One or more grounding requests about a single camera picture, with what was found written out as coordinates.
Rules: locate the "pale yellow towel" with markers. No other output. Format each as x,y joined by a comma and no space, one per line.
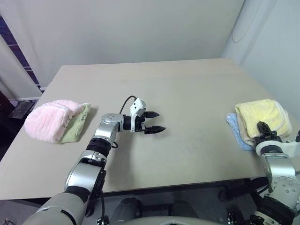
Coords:
257,112

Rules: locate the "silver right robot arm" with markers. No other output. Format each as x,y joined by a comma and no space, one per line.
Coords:
281,173

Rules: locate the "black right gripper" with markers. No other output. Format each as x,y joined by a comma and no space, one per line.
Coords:
272,137

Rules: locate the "dark rounded shape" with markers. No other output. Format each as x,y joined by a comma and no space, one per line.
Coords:
126,211

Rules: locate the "dark blue striped panel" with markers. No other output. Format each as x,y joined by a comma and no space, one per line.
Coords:
16,47

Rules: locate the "light blue folded towel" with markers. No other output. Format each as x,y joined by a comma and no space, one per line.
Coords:
232,122

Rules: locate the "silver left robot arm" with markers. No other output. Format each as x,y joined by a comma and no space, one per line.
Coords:
79,173

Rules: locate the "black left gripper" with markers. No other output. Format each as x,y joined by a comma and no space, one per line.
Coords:
140,124

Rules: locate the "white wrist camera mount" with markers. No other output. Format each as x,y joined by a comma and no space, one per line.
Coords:
137,106
290,147

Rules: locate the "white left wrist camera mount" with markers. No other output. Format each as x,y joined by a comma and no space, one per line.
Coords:
137,106

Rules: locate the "light green towel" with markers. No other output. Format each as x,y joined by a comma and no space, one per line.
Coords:
72,133

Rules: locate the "pink fluffy towel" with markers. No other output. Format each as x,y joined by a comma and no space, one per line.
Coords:
47,119

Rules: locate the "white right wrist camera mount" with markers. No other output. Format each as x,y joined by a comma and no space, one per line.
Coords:
290,147

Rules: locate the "silver robot torso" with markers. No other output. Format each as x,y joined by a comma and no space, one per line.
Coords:
168,221

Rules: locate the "cream folded towel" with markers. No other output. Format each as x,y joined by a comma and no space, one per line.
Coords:
243,133

